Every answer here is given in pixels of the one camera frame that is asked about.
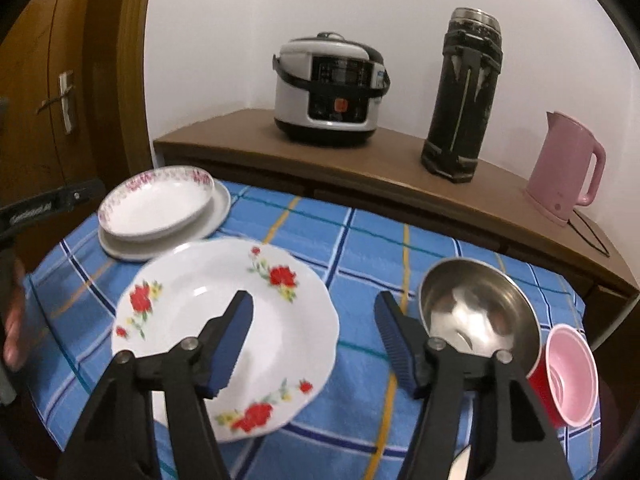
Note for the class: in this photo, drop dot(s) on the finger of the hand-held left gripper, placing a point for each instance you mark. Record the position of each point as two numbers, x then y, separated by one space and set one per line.
80 194

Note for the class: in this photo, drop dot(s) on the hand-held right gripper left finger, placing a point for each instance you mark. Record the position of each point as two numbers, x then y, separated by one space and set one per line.
241 337

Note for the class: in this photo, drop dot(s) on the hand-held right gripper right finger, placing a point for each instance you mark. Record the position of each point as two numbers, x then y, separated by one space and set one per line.
391 342

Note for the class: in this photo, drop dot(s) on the white plate with red roses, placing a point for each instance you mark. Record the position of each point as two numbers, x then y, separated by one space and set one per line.
200 290

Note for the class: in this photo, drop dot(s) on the white plate with pink rim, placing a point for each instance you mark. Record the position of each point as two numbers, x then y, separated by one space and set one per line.
150 205

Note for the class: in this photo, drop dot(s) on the stainless steel bowl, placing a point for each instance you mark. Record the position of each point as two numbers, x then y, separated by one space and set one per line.
470 305

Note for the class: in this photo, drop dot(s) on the red plastic bowl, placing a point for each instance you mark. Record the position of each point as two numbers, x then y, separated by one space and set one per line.
572 375

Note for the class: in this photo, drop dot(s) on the person's left hand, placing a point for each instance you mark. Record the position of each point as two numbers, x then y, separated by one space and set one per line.
15 330

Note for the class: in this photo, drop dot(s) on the blue plaid blanket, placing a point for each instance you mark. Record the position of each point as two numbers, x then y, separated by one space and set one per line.
360 260

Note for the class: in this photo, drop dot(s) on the plain white plate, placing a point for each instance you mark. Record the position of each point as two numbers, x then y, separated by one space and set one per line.
215 212

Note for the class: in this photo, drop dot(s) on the brown wooden door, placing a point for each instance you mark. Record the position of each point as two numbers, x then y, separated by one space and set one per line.
45 35

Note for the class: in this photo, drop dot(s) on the brown wooden sideboard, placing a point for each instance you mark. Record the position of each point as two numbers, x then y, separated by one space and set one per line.
380 160

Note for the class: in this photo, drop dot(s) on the pink electric kettle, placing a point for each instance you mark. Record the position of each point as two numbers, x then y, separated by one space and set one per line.
560 170

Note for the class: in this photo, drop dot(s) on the black thermos flask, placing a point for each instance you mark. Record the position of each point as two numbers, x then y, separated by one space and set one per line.
460 100

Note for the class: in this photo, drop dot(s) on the white and black rice cooker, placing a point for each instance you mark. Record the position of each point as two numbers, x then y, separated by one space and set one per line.
325 90

